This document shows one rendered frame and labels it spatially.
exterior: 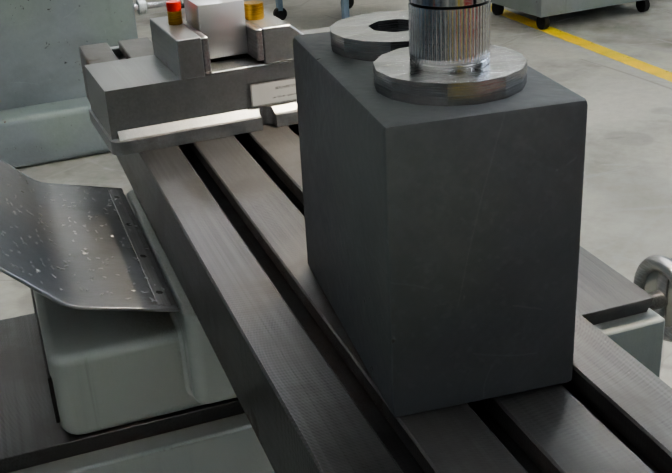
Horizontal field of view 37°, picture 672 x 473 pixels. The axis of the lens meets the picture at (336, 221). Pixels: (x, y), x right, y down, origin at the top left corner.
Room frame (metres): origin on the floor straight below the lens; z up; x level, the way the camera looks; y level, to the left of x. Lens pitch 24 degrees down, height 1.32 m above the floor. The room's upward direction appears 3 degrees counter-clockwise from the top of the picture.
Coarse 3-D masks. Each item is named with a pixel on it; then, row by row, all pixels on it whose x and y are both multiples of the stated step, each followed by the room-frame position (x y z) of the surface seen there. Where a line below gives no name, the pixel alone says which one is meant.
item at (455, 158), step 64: (320, 64) 0.63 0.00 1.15; (384, 64) 0.57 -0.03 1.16; (512, 64) 0.56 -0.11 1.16; (320, 128) 0.64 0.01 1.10; (384, 128) 0.50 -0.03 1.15; (448, 128) 0.50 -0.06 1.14; (512, 128) 0.51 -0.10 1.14; (576, 128) 0.52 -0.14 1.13; (320, 192) 0.65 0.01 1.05; (384, 192) 0.50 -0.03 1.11; (448, 192) 0.50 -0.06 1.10; (512, 192) 0.51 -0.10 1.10; (576, 192) 0.52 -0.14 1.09; (320, 256) 0.66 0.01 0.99; (384, 256) 0.50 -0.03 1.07; (448, 256) 0.50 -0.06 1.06; (512, 256) 0.51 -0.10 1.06; (576, 256) 0.52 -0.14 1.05; (384, 320) 0.51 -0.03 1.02; (448, 320) 0.50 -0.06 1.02; (512, 320) 0.51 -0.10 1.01; (384, 384) 0.51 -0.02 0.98; (448, 384) 0.50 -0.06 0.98; (512, 384) 0.51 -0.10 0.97
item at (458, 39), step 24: (408, 0) 0.57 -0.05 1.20; (432, 0) 0.55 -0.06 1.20; (456, 0) 0.55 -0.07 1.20; (480, 0) 0.55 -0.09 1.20; (432, 24) 0.55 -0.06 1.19; (456, 24) 0.55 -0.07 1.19; (480, 24) 0.55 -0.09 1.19; (432, 48) 0.55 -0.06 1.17; (456, 48) 0.55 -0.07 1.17; (480, 48) 0.55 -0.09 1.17
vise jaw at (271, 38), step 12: (264, 12) 1.14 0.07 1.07; (252, 24) 1.09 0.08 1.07; (264, 24) 1.08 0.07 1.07; (276, 24) 1.08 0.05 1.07; (288, 24) 1.08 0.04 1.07; (252, 36) 1.07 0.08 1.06; (264, 36) 1.07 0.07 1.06; (276, 36) 1.07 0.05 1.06; (288, 36) 1.08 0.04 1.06; (252, 48) 1.08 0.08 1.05; (264, 48) 1.07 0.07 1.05; (276, 48) 1.07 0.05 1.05; (288, 48) 1.07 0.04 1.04; (264, 60) 1.07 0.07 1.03; (276, 60) 1.07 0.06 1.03
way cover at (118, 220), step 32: (0, 160) 1.04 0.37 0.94; (0, 192) 0.93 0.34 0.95; (32, 192) 1.01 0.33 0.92; (64, 192) 1.04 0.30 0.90; (96, 192) 1.06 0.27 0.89; (0, 224) 0.84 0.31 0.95; (32, 224) 0.90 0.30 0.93; (64, 224) 0.94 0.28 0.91; (96, 224) 0.96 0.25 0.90; (128, 224) 0.97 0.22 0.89; (0, 256) 0.76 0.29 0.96; (32, 256) 0.82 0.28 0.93; (64, 256) 0.86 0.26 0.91; (96, 256) 0.87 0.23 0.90; (128, 256) 0.89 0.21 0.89; (32, 288) 0.74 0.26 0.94; (64, 288) 0.79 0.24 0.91; (96, 288) 0.80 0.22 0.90; (128, 288) 0.81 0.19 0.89; (160, 288) 0.82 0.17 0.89
